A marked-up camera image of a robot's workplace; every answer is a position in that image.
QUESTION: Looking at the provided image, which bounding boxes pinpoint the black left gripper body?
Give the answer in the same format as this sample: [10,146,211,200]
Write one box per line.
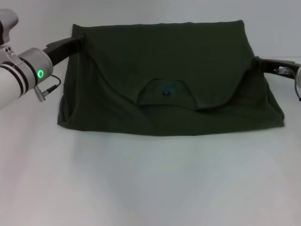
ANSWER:
[42,37,74,69]

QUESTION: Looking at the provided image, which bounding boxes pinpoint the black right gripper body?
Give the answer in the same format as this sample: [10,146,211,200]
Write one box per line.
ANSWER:
[264,58,300,79]

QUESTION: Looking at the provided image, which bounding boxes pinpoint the dark green FREE t-shirt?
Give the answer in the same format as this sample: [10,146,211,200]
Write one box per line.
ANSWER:
[56,20,286,137]

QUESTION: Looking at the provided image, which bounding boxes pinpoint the right wrist cable with plug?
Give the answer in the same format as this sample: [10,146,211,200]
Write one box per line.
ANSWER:
[278,66,301,102]

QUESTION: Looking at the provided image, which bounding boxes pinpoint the wrist cable with plug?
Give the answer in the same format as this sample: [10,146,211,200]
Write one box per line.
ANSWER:
[34,74,63,103]
[278,66,301,102]

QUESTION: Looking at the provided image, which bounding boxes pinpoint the left wrist cable with plug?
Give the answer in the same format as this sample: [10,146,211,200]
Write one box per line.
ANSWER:
[34,74,63,103]

